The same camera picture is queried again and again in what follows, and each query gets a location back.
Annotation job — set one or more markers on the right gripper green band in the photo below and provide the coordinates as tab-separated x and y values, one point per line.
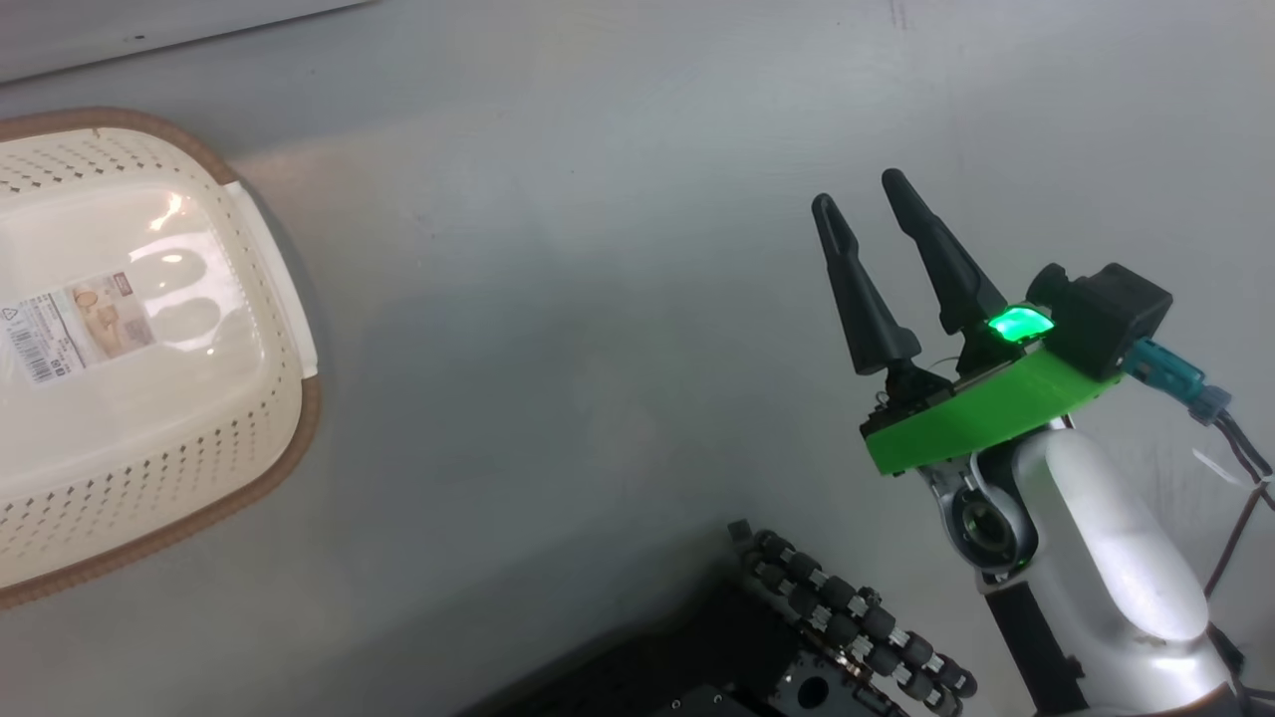
976	423

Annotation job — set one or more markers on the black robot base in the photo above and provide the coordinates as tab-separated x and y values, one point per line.
647	667

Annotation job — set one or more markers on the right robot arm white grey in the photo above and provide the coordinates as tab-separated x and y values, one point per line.
1116	538

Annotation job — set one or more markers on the cream perforated basket brown rim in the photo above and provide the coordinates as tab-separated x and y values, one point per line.
149	478

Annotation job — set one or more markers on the basket product label sticker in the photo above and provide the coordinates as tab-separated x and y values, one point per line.
90	324

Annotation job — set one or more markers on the white front-load washing machine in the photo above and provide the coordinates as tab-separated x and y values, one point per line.
100	30

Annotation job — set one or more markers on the black roller mecanum wheel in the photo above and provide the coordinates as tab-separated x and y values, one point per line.
847	597

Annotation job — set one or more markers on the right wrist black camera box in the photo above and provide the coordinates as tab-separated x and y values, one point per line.
1106	319

